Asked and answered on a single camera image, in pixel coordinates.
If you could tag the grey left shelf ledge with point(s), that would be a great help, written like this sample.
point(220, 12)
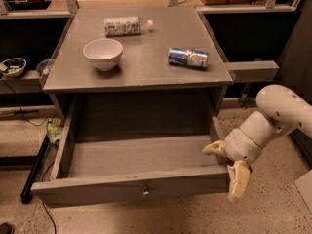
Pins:
point(28, 82)

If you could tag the white floor board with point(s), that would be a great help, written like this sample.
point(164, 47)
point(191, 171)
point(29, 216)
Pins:
point(304, 186)

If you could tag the plastic water bottle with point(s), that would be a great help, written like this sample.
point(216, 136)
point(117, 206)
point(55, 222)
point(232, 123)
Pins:
point(126, 26)

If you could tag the black metal leg bar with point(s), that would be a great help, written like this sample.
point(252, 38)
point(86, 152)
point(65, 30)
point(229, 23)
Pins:
point(25, 195)

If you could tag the blue soda can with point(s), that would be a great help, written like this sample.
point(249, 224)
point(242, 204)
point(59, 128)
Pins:
point(187, 57)

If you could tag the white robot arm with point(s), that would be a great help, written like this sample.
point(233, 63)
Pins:
point(280, 111)

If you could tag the grey top drawer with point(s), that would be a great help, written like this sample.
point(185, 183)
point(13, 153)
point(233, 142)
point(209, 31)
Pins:
point(135, 146)

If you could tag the small grey bowl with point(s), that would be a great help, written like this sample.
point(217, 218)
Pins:
point(45, 66)

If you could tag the green plastic bag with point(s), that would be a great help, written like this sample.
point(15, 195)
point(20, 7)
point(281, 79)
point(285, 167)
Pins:
point(54, 132)

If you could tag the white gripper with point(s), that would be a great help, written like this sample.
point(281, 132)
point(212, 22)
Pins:
point(242, 147)

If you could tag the dark shoe tip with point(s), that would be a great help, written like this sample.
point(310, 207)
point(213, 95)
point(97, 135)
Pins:
point(6, 228)

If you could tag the grey drawer cabinet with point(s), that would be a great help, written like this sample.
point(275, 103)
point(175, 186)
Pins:
point(144, 63)

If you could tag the white ceramic bowl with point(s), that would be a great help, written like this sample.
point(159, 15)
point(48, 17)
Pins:
point(104, 53)

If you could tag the grey right shelf beam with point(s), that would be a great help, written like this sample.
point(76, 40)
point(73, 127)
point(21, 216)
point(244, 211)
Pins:
point(253, 71)

